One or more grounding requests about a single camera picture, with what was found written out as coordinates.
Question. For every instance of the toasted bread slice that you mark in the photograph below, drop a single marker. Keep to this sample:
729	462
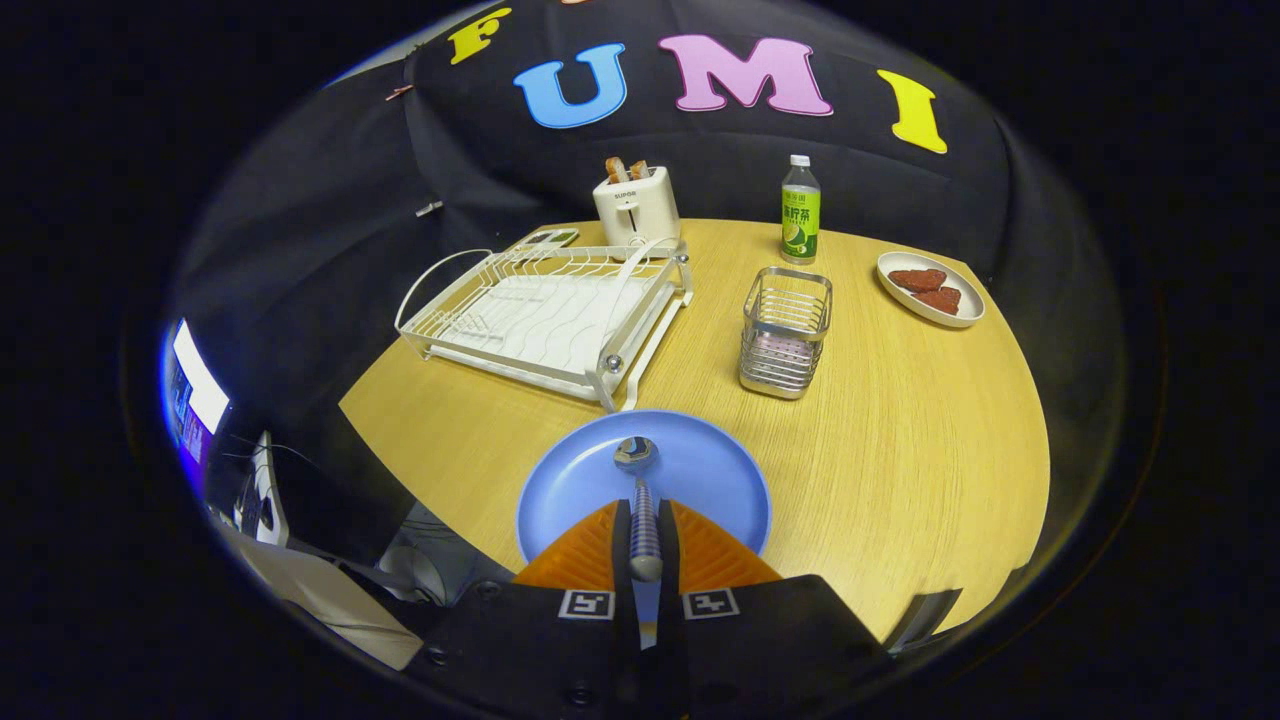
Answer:
639	168
616	168

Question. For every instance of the bright computer monitor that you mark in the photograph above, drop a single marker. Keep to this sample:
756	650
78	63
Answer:
195	385

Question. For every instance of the white plate with meat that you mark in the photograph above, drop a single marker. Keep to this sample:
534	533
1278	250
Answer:
966	310

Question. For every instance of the white toaster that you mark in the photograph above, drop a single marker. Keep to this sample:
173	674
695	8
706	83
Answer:
635	212

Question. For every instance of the green label drink bottle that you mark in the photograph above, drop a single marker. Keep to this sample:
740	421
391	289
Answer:
800	220

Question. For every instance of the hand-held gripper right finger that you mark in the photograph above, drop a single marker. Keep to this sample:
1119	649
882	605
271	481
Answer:
668	545

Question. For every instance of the beige flat panel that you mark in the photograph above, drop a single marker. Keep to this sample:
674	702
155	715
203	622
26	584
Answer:
320	605

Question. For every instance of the white clip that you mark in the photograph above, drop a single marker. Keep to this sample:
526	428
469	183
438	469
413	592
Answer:
430	208

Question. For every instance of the black backdrop cloth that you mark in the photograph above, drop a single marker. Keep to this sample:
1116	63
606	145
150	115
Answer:
700	160

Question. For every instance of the pink clip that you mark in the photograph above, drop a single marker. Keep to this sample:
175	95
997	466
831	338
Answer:
400	92

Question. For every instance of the black table edge bracket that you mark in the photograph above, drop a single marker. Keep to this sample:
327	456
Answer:
920	615

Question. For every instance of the red meat piece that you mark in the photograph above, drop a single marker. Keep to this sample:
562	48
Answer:
917	279
940	298

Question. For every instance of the blue plate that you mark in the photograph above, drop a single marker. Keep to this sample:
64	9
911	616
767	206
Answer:
700	470

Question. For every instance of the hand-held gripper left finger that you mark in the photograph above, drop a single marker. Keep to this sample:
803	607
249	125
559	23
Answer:
621	545

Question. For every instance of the divided white food tray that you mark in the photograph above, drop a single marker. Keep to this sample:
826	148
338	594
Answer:
545	238

